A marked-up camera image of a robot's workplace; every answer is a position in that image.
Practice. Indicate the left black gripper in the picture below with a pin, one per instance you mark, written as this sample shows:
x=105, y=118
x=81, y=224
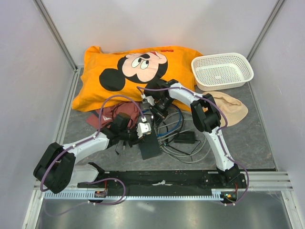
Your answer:
x=136, y=140

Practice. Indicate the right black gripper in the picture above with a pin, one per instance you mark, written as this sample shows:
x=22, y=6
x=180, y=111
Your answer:
x=159, y=115

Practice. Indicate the black network switch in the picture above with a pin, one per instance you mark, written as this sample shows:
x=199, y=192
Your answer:
x=149, y=146

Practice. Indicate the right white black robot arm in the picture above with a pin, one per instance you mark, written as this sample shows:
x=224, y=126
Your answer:
x=206, y=118

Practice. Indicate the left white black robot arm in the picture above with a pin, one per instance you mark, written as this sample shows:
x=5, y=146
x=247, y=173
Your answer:
x=56, y=168

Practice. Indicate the red cloth garment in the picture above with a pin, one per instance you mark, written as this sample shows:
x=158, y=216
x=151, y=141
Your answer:
x=109, y=113

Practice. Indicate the black power adapter brick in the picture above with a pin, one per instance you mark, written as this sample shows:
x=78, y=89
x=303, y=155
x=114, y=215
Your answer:
x=187, y=137

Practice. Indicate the orange cartoon mouse pillow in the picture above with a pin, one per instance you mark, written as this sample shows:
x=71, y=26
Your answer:
x=120, y=73

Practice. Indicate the white perforated plastic basket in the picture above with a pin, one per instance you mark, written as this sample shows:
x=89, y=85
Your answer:
x=221, y=71

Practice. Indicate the beige cloth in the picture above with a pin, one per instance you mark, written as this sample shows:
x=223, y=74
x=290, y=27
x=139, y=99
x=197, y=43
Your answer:
x=233, y=109

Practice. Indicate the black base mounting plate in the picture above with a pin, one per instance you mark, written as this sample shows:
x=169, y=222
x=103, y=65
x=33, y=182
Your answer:
x=194, y=178

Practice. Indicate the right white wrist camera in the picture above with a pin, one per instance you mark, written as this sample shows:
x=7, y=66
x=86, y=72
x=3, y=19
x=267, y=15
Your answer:
x=148, y=100

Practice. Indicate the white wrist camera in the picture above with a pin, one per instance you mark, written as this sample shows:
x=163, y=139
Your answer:
x=143, y=129
x=148, y=100

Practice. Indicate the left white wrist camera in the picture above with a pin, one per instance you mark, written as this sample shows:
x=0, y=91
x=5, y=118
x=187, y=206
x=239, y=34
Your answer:
x=143, y=129

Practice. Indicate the grey slotted cable duct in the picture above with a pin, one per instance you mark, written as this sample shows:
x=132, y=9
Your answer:
x=213, y=195

